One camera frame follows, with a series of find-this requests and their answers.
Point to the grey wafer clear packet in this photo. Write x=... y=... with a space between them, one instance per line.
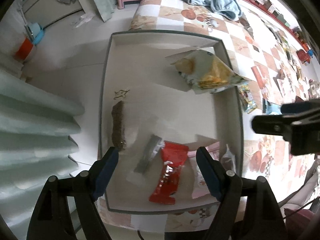
x=147 y=155

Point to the light blue snack packet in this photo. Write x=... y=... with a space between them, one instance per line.
x=271 y=108

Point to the orange bucket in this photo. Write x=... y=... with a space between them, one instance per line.
x=25 y=50

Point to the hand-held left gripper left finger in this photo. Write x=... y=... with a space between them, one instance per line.
x=106 y=173

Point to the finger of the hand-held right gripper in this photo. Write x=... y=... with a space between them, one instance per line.
x=272 y=126
x=295 y=108

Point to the pale green curtain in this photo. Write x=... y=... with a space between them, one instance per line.
x=32 y=135

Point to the cartoon candy packet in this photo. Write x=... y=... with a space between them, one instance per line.
x=247 y=97

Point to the brown bar clear packet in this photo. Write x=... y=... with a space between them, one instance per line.
x=118 y=127

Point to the maroon cloth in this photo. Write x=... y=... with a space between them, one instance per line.
x=298 y=217

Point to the grey cardboard box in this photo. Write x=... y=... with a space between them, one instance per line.
x=162 y=110

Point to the red snack packet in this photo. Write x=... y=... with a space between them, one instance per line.
x=170 y=172

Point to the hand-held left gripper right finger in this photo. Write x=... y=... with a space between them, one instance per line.
x=208 y=173

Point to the row of snack packets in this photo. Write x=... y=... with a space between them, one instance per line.
x=287 y=50

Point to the yellow chips bag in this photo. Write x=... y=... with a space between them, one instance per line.
x=212 y=72

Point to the dark biscuit clear packet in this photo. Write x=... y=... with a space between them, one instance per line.
x=228 y=160

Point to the red box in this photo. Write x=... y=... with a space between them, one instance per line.
x=303 y=56

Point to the pink snack packet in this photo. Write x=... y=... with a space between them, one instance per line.
x=198 y=180

